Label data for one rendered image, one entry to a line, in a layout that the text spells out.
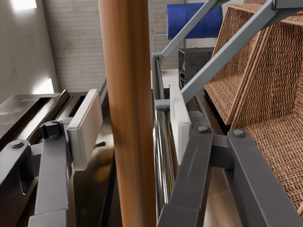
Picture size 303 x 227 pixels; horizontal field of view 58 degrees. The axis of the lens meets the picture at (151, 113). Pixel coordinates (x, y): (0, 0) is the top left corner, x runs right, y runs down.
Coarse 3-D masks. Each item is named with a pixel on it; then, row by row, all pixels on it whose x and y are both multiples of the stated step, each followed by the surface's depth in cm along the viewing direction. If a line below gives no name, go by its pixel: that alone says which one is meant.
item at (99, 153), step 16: (96, 144) 100; (112, 144) 122; (96, 160) 96; (80, 176) 79; (96, 176) 92; (80, 192) 76; (96, 192) 88; (80, 208) 74; (96, 208) 85; (80, 224) 71; (96, 224) 82
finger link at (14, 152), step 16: (16, 144) 14; (0, 160) 13; (16, 160) 13; (0, 176) 12; (16, 176) 13; (0, 192) 12; (16, 192) 13; (0, 208) 11; (16, 208) 13; (0, 224) 11
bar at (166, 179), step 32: (224, 0) 94; (288, 0) 48; (256, 32) 52; (160, 64) 102; (224, 64) 54; (160, 96) 63; (192, 96) 57; (160, 128) 49; (160, 160) 40; (160, 192) 34
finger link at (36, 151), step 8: (64, 120) 18; (64, 128) 17; (40, 144) 16; (32, 152) 15; (40, 152) 15; (24, 160) 14; (32, 160) 15; (40, 160) 15; (72, 160) 16; (24, 168) 15; (32, 168) 15; (24, 176) 15; (32, 176) 15
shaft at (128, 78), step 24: (120, 0) 15; (144, 0) 16; (120, 24) 16; (144, 24) 16; (120, 48) 16; (144, 48) 17; (120, 72) 17; (144, 72) 17; (120, 96) 18; (144, 96) 18; (120, 120) 18; (144, 120) 19; (120, 144) 19; (144, 144) 19; (120, 168) 20; (144, 168) 20; (120, 192) 22; (144, 192) 21; (144, 216) 22
